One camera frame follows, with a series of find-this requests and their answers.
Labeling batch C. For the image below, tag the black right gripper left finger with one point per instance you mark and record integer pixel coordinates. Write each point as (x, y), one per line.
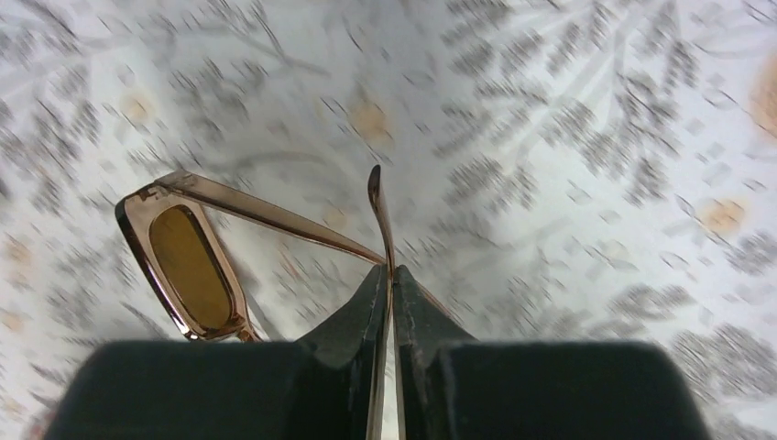
(328, 384)

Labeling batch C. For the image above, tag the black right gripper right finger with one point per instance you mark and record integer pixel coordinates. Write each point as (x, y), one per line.
(451, 385)

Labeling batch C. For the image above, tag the brown tinted sunglasses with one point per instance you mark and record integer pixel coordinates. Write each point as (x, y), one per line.
(184, 262)

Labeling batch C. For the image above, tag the floral patterned tablecloth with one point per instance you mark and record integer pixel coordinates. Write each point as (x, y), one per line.
(554, 169)

